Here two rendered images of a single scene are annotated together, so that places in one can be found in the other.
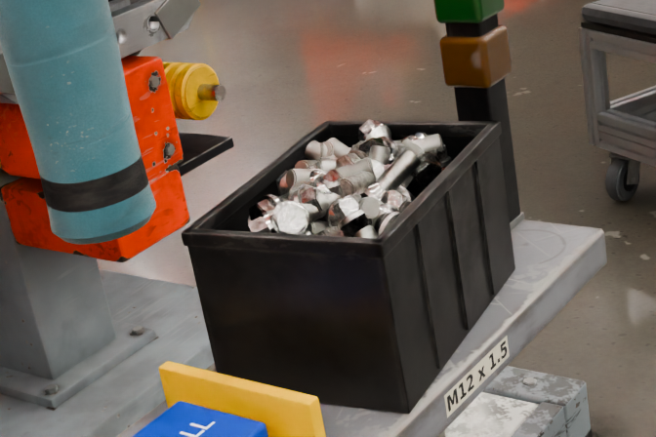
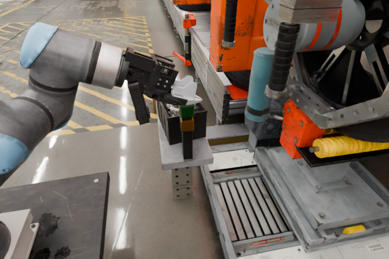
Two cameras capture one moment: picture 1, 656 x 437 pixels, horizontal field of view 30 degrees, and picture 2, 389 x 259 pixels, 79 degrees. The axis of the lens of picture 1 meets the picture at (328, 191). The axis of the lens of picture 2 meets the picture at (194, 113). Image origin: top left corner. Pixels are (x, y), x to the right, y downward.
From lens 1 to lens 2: 1.39 m
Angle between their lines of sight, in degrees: 107
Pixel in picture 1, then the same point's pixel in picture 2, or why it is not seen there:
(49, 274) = not seen: hidden behind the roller
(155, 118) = (297, 130)
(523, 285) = (164, 142)
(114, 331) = (320, 181)
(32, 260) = not seen: hidden behind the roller
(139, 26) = (309, 110)
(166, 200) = (290, 147)
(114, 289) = (365, 203)
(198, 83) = (318, 145)
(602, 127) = not seen: outside the picture
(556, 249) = (167, 154)
